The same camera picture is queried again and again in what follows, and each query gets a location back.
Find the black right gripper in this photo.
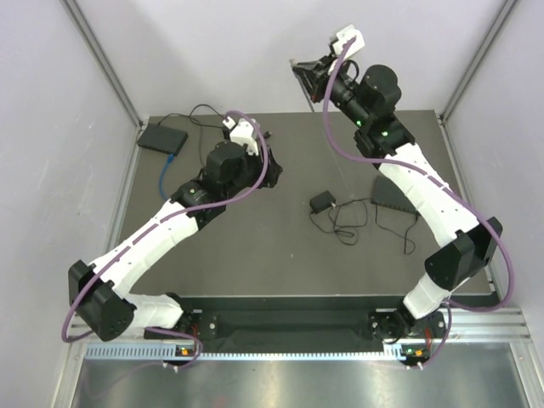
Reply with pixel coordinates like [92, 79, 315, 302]
[294, 54, 370, 130]

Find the grey ethernet cable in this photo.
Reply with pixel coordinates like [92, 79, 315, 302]
[289, 58, 356, 201]

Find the black power adapter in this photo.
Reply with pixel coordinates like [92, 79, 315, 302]
[309, 190, 336, 214]

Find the black network switch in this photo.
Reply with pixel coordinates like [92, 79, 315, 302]
[371, 176, 420, 218]
[137, 124, 189, 156]

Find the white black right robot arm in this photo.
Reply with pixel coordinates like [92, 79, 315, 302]
[292, 55, 504, 337]

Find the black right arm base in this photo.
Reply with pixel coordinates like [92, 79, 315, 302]
[368, 310, 446, 343]

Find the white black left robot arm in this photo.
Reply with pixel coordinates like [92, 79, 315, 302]
[68, 141, 282, 342]

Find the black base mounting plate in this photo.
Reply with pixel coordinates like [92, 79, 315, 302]
[143, 309, 448, 342]

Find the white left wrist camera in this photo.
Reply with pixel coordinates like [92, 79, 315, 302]
[222, 116, 260, 156]

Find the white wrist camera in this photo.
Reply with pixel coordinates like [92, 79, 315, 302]
[222, 116, 260, 156]
[329, 24, 366, 59]

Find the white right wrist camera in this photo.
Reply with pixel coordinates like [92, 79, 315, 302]
[329, 24, 366, 59]

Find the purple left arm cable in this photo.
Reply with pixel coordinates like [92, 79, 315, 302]
[61, 110, 269, 371]

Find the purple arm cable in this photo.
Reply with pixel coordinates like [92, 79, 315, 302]
[61, 110, 269, 371]
[322, 36, 518, 370]

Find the black left adapter cord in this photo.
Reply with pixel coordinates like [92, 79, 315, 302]
[156, 104, 273, 167]

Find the blue ethernet cable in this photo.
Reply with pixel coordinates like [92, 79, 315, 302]
[158, 155, 178, 201]

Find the aluminium right corner post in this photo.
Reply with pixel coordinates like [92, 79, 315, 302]
[438, 0, 520, 125]

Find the aluminium corner post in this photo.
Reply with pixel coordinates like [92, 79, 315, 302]
[438, 0, 520, 125]
[60, 0, 144, 128]

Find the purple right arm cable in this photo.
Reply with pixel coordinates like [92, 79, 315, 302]
[322, 36, 518, 370]

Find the aluminium left corner post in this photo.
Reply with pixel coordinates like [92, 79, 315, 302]
[60, 0, 144, 128]

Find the grey slotted cable duct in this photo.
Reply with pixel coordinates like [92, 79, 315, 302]
[84, 343, 426, 361]

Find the aluminium frame rail front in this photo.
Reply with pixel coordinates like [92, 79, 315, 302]
[90, 309, 530, 347]

